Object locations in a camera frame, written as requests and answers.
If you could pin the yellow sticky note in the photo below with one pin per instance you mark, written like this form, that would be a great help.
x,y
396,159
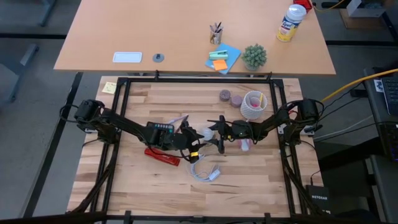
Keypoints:
x,y
109,88

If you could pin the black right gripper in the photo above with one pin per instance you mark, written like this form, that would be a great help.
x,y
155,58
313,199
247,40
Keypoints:
x,y
236,130

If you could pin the grey desk grommet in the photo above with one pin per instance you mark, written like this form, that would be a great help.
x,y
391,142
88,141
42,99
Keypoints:
x,y
158,58

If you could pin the white rectangular desk plate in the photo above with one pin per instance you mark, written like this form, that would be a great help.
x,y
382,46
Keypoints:
x,y
127,57

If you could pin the red stapler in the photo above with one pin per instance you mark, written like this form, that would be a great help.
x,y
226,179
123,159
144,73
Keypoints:
x,y
161,157

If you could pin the grey box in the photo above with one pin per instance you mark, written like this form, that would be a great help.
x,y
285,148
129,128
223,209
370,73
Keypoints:
x,y
363,8

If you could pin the white lightbulb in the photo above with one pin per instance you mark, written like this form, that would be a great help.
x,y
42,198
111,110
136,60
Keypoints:
x,y
207,133

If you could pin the pen cup with pencils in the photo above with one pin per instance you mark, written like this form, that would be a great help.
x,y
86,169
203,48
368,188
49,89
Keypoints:
x,y
215,36

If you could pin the pink tube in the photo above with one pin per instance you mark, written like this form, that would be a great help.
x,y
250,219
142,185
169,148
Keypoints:
x,y
245,145

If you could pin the pink item in cup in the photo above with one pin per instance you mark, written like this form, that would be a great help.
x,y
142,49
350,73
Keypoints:
x,y
255,102

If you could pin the yellow pen in cup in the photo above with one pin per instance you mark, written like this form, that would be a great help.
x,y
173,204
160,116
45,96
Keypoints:
x,y
261,98

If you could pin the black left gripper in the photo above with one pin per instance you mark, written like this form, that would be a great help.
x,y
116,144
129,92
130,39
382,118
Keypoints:
x,y
183,140

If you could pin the yellow wipes canister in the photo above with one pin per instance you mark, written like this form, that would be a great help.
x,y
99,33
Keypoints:
x,y
289,26

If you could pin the tan wooden desk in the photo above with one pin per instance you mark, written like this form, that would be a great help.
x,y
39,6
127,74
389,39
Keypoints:
x,y
155,25

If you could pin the orange sticky note pad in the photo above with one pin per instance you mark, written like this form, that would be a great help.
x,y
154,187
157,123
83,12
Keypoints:
x,y
220,64

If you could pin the black network router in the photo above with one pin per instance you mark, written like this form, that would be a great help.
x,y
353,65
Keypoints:
x,y
318,197

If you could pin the white textured cup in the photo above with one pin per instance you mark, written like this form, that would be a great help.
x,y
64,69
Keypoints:
x,y
248,113

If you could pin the potted green succulent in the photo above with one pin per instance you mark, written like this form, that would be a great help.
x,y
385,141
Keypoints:
x,y
254,56

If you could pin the black calculator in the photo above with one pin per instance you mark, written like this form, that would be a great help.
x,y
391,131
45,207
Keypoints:
x,y
161,126

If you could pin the dark patterned round container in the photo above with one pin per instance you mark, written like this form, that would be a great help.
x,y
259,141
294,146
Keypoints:
x,y
224,95

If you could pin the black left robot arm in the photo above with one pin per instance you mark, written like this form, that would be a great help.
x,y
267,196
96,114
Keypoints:
x,y
124,123

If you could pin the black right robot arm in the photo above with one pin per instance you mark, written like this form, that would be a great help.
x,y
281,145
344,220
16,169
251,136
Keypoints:
x,y
280,119

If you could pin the mint green stapler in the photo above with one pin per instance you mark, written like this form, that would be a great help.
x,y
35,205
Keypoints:
x,y
218,55

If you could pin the purple pen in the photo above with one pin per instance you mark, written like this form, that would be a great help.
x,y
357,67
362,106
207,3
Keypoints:
x,y
177,119

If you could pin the red object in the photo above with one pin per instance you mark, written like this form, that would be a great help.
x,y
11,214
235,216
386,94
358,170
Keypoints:
x,y
303,3

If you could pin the blue notebook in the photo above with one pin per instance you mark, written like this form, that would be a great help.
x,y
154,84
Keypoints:
x,y
234,54

